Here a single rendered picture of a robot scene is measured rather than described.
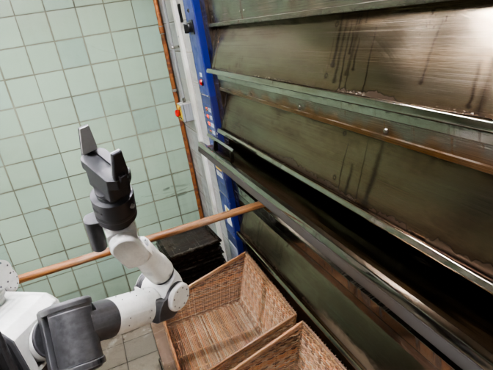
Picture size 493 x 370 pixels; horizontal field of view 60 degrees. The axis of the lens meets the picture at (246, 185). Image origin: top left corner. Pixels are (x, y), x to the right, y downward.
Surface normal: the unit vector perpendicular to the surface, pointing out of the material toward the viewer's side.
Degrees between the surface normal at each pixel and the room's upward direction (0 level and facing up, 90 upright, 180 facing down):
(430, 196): 70
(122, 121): 90
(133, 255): 113
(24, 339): 83
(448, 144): 90
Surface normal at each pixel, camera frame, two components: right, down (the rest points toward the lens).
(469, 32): -0.92, -0.07
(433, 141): -0.92, 0.27
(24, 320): 0.52, -0.72
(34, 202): 0.37, 0.29
